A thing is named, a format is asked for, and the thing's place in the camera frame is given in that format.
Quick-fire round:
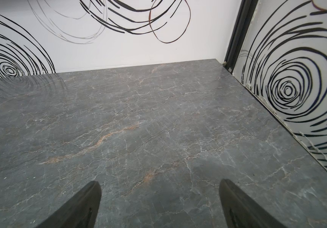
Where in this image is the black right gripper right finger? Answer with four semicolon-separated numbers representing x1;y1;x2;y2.
219;179;285;228

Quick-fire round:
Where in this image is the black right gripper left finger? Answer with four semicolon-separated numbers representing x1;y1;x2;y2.
37;181;102;228

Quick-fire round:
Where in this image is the black corner frame post right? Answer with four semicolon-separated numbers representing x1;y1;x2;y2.
223;0;258;73

